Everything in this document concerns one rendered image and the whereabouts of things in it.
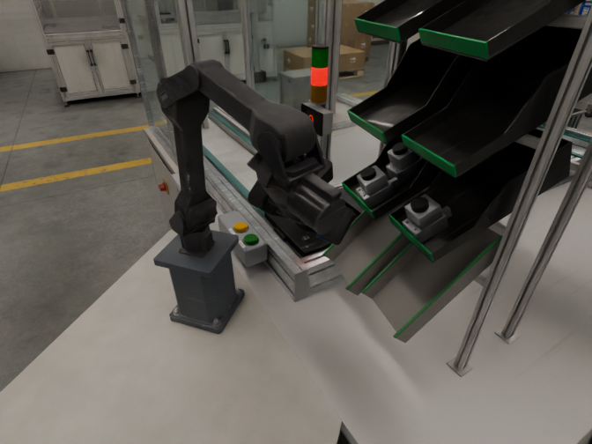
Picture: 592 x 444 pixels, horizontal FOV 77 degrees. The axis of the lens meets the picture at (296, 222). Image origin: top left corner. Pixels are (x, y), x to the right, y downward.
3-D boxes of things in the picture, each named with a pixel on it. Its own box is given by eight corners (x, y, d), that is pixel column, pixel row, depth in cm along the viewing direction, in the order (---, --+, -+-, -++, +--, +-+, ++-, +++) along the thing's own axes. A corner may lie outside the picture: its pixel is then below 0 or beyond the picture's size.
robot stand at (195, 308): (168, 320, 95) (151, 259, 84) (198, 282, 107) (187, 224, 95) (220, 335, 91) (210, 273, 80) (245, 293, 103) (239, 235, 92)
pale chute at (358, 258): (358, 296, 85) (346, 289, 82) (332, 261, 95) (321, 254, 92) (449, 204, 79) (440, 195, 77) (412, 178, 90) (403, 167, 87)
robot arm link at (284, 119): (157, 101, 64) (152, 37, 56) (198, 92, 68) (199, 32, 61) (269, 203, 52) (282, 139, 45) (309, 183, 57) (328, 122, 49)
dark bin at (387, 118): (385, 144, 65) (373, 108, 61) (350, 121, 75) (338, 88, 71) (519, 61, 66) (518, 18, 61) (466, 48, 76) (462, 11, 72)
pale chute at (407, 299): (405, 344, 74) (394, 337, 71) (371, 298, 84) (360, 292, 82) (515, 241, 69) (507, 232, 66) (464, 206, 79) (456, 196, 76)
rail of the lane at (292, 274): (294, 302, 100) (294, 271, 94) (190, 173, 164) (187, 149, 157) (312, 294, 103) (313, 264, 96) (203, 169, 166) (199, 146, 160)
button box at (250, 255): (246, 268, 106) (244, 250, 102) (218, 231, 121) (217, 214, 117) (268, 260, 109) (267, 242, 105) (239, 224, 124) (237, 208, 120)
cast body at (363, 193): (367, 210, 76) (358, 185, 72) (358, 199, 80) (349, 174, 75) (404, 189, 76) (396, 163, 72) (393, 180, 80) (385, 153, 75)
